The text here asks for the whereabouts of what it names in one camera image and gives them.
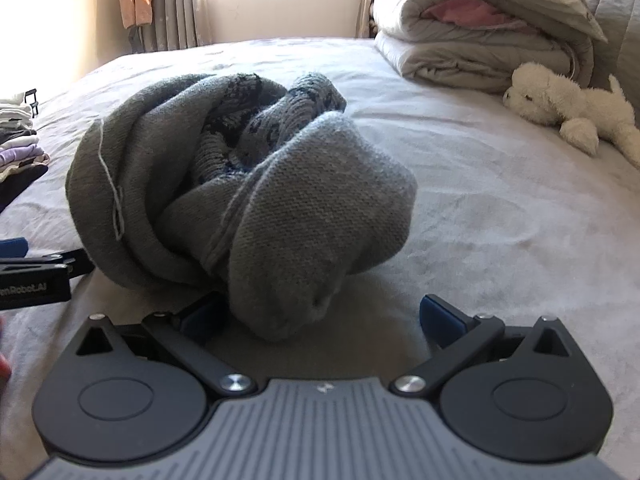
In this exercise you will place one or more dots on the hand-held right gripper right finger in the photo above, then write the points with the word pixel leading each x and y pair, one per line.
pixel 440 317

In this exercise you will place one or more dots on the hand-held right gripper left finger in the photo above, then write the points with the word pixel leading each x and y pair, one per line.
pixel 197 322

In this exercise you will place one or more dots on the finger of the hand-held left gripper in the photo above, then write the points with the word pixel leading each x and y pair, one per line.
pixel 75 262
pixel 11 248

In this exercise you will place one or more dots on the grey knitted sweater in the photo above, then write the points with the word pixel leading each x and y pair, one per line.
pixel 300 210

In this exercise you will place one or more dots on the pile of folded clothes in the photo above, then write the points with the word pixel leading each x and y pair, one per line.
pixel 20 150

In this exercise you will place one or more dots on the white plush dog toy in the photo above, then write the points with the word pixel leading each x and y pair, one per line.
pixel 550 95

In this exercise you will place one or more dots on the folded grey comforter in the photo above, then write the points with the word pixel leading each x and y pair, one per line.
pixel 450 50

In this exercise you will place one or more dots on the quilted grey headboard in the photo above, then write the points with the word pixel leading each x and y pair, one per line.
pixel 620 10

